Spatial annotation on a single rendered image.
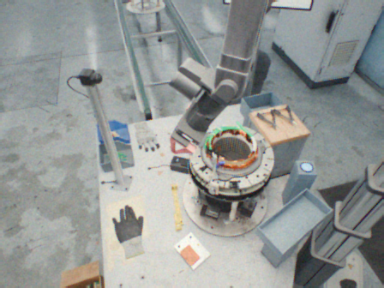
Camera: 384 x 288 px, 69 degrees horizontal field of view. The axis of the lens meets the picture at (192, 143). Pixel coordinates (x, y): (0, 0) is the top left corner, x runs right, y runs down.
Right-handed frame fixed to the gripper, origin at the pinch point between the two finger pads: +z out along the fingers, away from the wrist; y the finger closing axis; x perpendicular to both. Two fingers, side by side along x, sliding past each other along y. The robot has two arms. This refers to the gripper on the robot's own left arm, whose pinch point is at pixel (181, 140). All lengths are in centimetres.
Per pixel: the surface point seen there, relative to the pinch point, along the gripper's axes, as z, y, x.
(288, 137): 13, -44, 40
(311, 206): 11, -17, 53
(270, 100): 23, -73, 33
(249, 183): 15.5, -13.4, 30.0
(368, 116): 68, -218, 165
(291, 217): 14, -10, 48
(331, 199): 82, -101, 136
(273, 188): 38, -38, 55
